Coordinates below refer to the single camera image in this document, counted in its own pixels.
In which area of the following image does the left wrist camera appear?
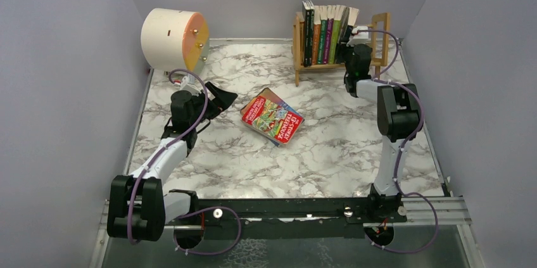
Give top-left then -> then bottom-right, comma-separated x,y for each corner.
179,76 -> 203,96

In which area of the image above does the lime green treehouse book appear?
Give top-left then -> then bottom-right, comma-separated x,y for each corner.
327,4 -> 346,64

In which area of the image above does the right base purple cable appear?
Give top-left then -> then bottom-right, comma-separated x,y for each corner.
363,190 -> 439,255

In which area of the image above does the black book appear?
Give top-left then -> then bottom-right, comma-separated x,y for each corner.
305,0 -> 315,67
303,0 -> 315,67

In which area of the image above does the black book left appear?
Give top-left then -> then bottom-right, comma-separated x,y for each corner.
303,0 -> 315,67

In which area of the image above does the black book right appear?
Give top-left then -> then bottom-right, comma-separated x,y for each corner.
305,0 -> 315,67

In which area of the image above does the purple treehouse book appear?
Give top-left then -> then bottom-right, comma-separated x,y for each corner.
322,5 -> 338,64

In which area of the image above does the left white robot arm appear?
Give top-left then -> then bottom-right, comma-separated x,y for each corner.
106,82 -> 238,244

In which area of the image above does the floral cover book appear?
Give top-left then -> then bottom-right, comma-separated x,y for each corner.
338,6 -> 360,44

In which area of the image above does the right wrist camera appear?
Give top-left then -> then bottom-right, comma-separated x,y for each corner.
346,25 -> 370,47

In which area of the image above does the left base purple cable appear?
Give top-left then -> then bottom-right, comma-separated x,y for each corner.
172,206 -> 243,257

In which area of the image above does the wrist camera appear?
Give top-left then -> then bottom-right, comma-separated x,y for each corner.
179,76 -> 203,96
346,25 -> 370,47

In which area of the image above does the cream round drawer cabinet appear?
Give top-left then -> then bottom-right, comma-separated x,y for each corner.
140,8 -> 210,74

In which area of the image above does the red treehouse book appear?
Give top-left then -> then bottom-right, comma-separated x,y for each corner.
241,96 -> 304,145

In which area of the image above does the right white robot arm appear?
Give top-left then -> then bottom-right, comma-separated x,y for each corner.
339,44 -> 423,218

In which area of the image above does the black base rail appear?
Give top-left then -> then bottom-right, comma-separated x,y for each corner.
166,198 -> 407,240

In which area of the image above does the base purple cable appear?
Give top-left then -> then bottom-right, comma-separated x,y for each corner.
172,206 -> 243,257
363,190 -> 439,255

